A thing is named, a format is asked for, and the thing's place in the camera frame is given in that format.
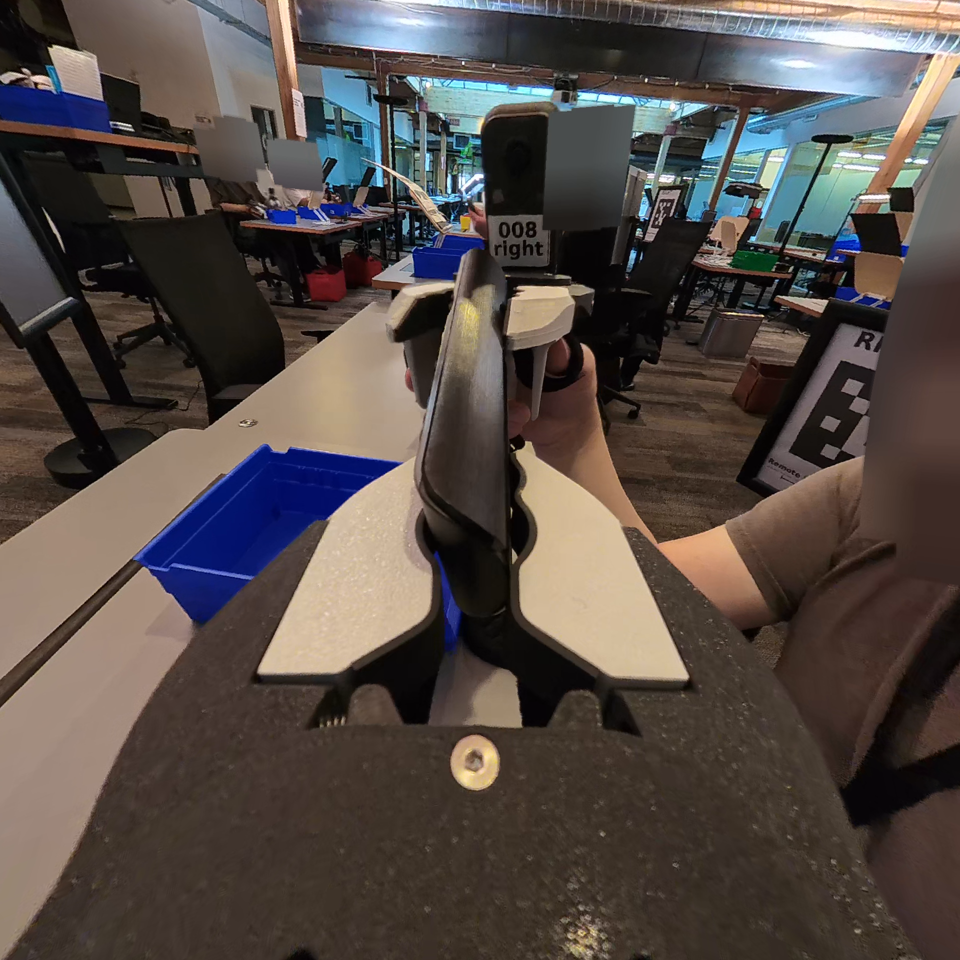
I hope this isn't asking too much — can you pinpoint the blue storage box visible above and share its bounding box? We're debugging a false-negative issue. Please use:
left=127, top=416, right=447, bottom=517
left=0, top=83, right=115, bottom=133
left=411, top=230, right=487, bottom=283

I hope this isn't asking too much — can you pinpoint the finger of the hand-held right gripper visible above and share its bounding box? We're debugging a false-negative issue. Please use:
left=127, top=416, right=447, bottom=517
left=386, top=279, right=457, bottom=406
left=503, top=284, right=582, bottom=421

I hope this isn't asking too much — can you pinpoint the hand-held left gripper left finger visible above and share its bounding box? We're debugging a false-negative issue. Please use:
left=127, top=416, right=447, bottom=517
left=255, top=465, right=447, bottom=729

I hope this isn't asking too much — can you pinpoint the wooden background desk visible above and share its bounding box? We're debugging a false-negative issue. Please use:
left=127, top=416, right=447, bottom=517
left=0, top=120, right=205, bottom=160

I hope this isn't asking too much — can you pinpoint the person's right hand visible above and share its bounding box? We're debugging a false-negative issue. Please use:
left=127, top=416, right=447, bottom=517
left=509, top=336, right=618, bottom=484

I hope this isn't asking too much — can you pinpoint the black office chair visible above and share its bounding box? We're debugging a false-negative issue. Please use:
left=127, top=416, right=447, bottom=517
left=119, top=213, right=288, bottom=423
left=591, top=221, right=708, bottom=424

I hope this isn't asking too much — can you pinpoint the blue plastic bin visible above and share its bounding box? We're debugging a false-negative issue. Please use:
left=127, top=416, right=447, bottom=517
left=135, top=446, right=460, bottom=651

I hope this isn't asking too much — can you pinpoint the black remote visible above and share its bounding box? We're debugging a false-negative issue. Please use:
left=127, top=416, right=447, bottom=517
left=414, top=248, right=535, bottom=624

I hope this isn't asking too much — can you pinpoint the black display panel stand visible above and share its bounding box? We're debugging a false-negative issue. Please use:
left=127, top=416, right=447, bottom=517
left=0, top=150, right=160, bottom=490

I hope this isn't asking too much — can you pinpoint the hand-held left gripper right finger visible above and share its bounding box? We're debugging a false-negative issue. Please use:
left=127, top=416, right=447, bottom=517
left=507, top=447, right=694, bottom=729

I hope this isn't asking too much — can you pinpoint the silver trash can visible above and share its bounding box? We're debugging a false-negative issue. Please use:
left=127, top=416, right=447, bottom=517
left=696, top=308, right=768, bottom=363

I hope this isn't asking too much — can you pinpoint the black framed marker sign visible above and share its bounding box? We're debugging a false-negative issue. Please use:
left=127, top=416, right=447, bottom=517
left=737, top=297, right=897, bottom=498

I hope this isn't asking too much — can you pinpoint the person's grey shirt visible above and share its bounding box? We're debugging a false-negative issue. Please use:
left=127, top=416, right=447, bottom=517
left=725, top=458, right=960, bottom=960

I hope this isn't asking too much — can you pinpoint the person's right forearm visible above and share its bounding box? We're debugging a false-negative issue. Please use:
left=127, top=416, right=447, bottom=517
left=578, top=435, right=784, bottom=633

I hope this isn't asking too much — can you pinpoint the brown cardboard box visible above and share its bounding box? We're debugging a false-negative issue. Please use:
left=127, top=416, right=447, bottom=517
left=729, top=356, right=805, bottom=418

